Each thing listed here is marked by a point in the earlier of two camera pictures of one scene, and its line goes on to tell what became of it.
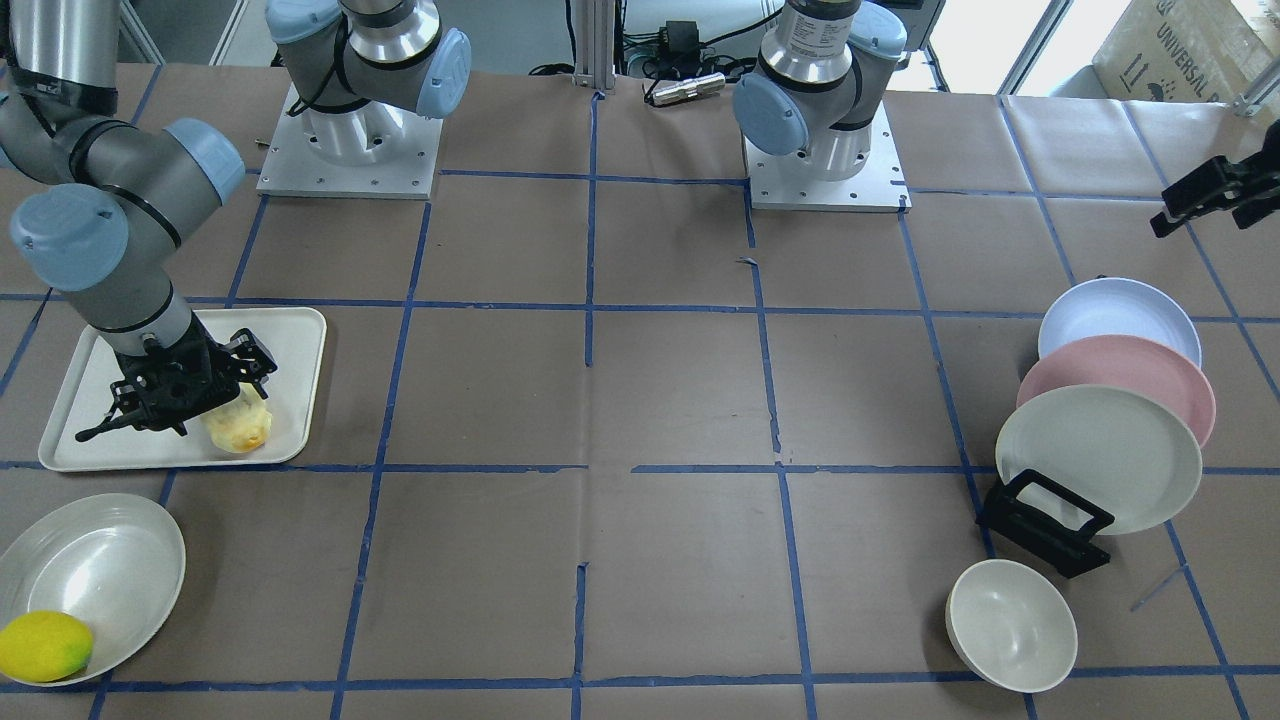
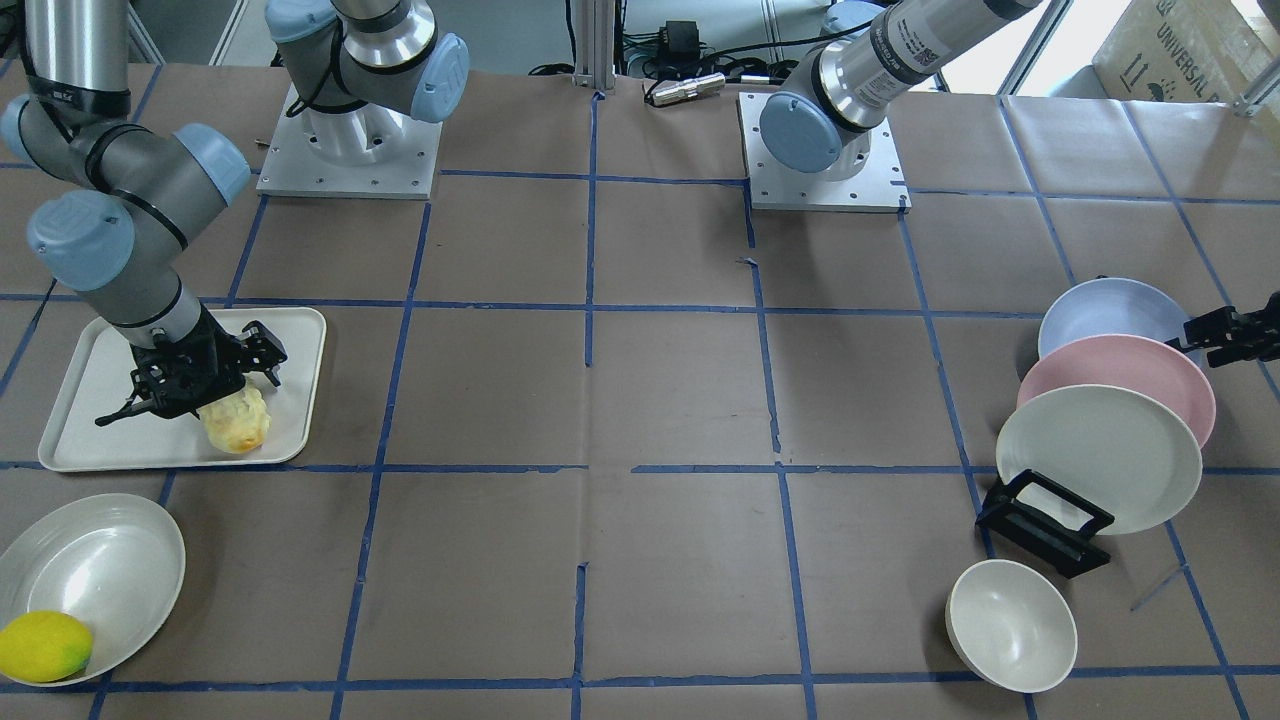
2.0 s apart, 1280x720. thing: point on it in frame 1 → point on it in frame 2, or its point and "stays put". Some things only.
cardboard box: (1191, 51) stays put
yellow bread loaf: (243, 425) stays put
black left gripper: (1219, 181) → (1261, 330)
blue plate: (1121, 306) stays put
